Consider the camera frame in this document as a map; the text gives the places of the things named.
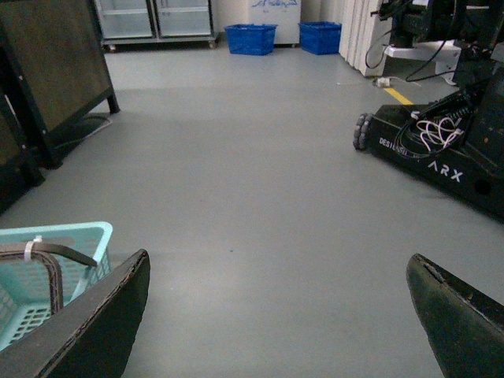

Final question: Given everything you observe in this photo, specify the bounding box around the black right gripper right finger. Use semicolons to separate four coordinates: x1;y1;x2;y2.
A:
406;254;503;377

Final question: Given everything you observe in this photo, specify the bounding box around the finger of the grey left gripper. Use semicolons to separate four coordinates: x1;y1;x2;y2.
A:
1;251;64;315
1;242;98;266

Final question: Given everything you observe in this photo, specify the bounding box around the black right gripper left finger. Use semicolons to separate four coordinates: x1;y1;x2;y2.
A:
1;250;150;377

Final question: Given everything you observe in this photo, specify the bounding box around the light blue plastic basket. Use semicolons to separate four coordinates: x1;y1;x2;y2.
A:
1;221;113;350

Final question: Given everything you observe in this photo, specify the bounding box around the white zip tie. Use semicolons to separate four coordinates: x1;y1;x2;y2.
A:
24;235;43;262

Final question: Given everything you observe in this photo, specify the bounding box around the dark wooden display stand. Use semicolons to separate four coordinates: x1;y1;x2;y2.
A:
1;1;120;210

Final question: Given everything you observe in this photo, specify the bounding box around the glass door cabinet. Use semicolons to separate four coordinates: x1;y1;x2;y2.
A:
94;0;218;53

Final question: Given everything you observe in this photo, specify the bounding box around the blue crate left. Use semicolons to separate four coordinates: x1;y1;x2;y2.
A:
224;24;277;56

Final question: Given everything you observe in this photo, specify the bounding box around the blue crate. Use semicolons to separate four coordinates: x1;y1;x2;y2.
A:
224;24;277;56
298;21;342;55

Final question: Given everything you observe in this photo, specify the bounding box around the blue crate right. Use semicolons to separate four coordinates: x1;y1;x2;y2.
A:
298;21;342;55

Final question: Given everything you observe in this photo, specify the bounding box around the white coiled cable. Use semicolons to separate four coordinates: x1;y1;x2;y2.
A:
410;110;465;150

